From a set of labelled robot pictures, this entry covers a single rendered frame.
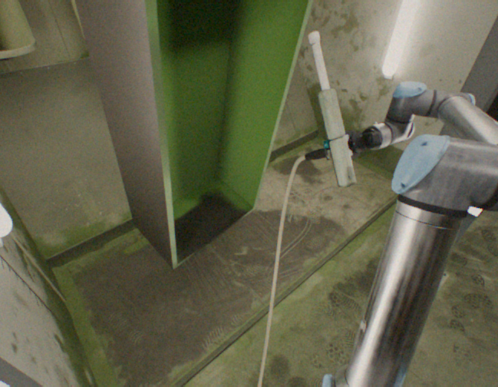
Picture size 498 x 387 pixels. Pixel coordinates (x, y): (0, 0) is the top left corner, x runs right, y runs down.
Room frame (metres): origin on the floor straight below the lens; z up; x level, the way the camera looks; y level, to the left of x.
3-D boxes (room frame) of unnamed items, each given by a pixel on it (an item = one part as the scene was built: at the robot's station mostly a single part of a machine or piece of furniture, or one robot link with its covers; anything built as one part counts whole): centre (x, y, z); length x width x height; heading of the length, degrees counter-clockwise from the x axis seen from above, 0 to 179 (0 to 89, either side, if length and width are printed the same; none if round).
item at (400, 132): (0.96, -0.54, 1.16); 0.12 x 0.09 x 0.10; 117
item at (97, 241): (1.97, 0.26, 0.11); 2.70 x 0.02 x 0.13; 131
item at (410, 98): (0.96, -0.55, 1.27); 0.12 x 0.09 x 0.12; 71
